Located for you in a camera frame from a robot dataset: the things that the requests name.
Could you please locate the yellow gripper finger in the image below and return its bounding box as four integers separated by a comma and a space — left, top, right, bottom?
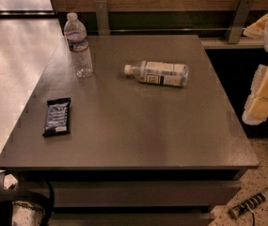
243, 13, 268, 39
242, 65, 268, 125

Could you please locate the blue labelled plastic bottle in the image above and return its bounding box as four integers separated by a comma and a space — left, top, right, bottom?
124, 60, 189, 88

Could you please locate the clear plastic water bottle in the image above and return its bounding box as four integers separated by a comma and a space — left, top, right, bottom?
64, 12, 93, 78

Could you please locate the white power strip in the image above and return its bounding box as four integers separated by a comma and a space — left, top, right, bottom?
229, 187, 268, 219

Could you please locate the dark blue snack packet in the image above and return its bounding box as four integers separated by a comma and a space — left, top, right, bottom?
43, 98, 71, 137

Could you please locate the dark table drawer unit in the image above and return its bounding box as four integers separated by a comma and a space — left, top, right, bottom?
14, 167, 247, 226

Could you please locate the black chair base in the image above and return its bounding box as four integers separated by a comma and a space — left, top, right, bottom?
0, 170, 55, 226

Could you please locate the right metal wall bracket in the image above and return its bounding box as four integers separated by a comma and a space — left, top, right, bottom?
226, 0, 254, 44

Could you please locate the metal wall bracket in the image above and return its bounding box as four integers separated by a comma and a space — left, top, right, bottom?
94, 0, 110, 36
226, 0, 254, 44

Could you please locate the black cable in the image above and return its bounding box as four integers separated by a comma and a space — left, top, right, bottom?
244, 202, 256, 226

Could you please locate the left metal wall bracket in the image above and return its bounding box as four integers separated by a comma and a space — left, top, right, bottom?
94, 0, 110, 36

